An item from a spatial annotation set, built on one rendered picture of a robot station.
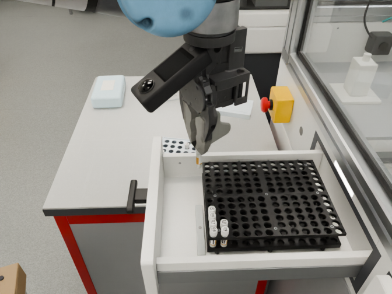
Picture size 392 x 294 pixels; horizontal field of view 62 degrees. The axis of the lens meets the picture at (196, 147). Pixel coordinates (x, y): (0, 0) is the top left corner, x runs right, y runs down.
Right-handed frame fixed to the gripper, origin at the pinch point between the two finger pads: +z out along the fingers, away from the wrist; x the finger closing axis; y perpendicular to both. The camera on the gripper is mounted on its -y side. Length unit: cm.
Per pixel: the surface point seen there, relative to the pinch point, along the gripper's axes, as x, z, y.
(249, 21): 57, 5, 55
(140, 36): 287, 98, 99
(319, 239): -19.9, 11.0, 12.4
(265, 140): 15.4, 22.1, 31.7
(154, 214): -5.7, 5.3, -10.8
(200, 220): -5.1, 13.3, -1.9
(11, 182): 126, 98, -47
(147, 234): -8.5, 5.3, -13.3
